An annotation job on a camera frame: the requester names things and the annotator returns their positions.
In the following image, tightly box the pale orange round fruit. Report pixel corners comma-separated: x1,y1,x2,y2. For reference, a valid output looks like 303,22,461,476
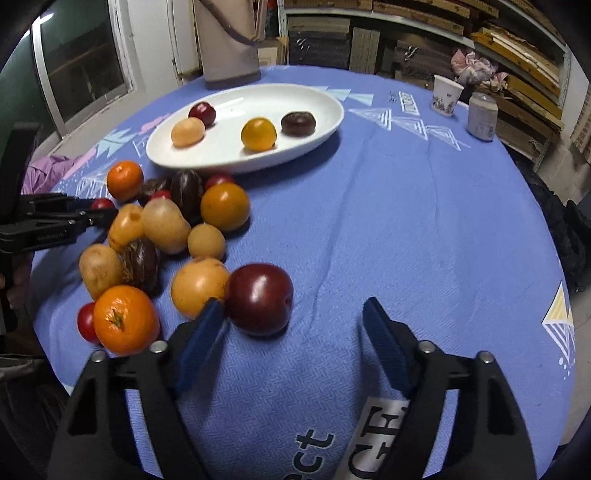
170,117,205,148

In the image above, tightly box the red cherry tomato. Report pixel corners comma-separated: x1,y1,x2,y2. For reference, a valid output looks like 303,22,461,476
204,173,235,190
150,189,171,200
77,302,100,345
90,198,116,210

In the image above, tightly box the window with white frame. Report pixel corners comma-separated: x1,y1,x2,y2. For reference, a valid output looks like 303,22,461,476
31,0,130,137

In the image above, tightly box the purple cloth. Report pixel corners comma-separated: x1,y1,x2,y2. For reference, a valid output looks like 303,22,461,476
21,155,79,195

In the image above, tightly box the large dark red plum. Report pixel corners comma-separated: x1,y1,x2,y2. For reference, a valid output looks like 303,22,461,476
224,263,294,337

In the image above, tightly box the dark brown fruit back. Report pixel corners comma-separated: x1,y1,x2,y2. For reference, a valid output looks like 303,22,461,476
136,176,171,207

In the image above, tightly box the silver drink can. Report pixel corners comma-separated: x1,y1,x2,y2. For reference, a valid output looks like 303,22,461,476
467,92,498,142

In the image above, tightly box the dark brown flat fruit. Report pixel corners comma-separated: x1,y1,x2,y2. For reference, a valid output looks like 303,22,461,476
280,111,317,137

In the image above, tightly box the white paper cup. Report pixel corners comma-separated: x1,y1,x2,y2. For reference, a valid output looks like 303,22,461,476
431,75,464,117

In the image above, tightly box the white oval plate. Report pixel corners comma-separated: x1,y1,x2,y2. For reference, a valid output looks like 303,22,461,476
146,83,345,174

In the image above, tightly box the large pale orange fruit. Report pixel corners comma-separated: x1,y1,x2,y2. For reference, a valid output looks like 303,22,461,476
170,258,230,320

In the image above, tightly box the beige thermos jug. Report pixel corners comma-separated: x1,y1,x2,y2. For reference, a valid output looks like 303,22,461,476
194,0,267,90

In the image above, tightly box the dark purple passion fruit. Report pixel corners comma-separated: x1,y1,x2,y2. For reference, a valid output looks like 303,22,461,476
170,169,204,226

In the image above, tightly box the yellow orange round fruit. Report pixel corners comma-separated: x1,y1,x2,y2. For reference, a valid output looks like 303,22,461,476
200,183,250,233

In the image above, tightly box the blue patterned tablecloth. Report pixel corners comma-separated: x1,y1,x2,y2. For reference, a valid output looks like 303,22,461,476
31,64,577,480

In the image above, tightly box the orange yellow oblong fruit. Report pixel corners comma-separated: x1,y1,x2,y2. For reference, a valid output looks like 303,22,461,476
108,204,143,254

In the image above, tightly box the yellow orange tomato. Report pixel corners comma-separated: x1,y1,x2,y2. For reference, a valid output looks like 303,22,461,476
240,117,277,152

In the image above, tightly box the dark patterned passion fruit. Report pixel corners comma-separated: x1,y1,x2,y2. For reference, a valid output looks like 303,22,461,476
122,237,160,294

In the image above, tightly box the orange tangerine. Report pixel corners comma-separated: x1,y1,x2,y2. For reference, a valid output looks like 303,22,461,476
93,285,160,356
106,160,144,202

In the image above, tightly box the metal storage shelf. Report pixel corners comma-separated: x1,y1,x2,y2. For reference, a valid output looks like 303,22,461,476
276,1,572,168

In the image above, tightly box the pink crumpled cloth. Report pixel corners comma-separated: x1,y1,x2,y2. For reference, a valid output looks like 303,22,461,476
451,49,508,92

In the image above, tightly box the red cherry tomato back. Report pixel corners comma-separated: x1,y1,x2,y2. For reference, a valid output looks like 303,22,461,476
204,173,235,190

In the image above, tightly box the large tan pear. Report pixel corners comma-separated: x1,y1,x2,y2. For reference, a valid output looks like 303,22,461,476
141,198,191,255

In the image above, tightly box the small tan round fruit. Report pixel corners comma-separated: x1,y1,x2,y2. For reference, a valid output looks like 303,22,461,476
187,223,226,260

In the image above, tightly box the small dark red plum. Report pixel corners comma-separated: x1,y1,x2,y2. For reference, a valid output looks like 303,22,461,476
188,101,216,128

